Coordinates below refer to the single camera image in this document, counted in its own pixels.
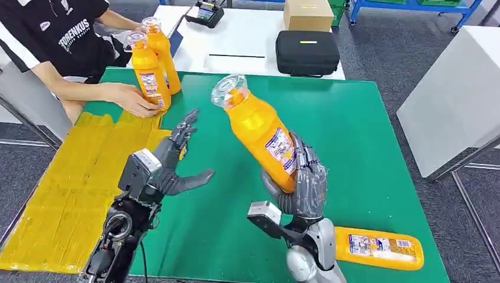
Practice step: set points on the brown cardboard box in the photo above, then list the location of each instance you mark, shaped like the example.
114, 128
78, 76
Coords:
308, 15

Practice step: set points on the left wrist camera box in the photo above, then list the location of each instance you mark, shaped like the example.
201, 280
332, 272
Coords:
138, 172

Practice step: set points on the black handheld controller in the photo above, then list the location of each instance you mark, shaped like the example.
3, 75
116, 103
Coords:
204, 15

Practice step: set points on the orange drink bottle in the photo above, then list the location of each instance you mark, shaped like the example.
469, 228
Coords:
379, 250
254, 129
150, 78
160, 50

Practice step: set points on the tablet with blue cover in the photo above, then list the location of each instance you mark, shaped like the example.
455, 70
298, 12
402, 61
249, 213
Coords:
176, 41

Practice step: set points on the yellow sheet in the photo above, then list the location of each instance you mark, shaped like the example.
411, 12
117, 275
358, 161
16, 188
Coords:
70, 187

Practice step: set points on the grey chair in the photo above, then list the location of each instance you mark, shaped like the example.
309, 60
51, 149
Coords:
31, 105

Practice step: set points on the white table with metal legs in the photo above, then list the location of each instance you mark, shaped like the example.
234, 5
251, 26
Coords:
453, 97

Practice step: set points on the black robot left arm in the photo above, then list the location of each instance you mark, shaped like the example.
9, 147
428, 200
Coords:
117, 234

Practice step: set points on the blue metal cart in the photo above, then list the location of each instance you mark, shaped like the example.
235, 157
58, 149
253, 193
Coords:
410, 5

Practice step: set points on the person's right hand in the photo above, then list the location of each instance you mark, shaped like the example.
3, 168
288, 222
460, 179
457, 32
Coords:
131, 100

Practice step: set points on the green crate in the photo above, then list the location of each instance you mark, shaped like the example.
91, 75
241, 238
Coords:
338, 9

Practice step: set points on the green table mat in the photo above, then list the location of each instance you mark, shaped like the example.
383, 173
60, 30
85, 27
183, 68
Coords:
351, 136

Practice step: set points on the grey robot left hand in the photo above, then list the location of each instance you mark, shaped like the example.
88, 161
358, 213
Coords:
170, 172

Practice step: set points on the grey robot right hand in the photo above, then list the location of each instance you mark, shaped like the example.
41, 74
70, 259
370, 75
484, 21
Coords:
310, 187

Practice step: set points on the black carrying case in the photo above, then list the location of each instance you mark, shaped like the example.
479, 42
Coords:
308, 52

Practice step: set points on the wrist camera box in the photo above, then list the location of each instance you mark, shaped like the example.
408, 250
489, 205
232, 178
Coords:
138, 172
267, 218

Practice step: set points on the long white table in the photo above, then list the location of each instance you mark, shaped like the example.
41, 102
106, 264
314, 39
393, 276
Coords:
238, 35

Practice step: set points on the person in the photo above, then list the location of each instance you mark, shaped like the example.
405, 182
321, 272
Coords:
58, 39

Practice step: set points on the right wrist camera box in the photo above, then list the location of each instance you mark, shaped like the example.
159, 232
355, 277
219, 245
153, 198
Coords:
267, 218

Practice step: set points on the person's left hand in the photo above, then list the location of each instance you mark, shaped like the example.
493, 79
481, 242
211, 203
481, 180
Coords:
140, 27

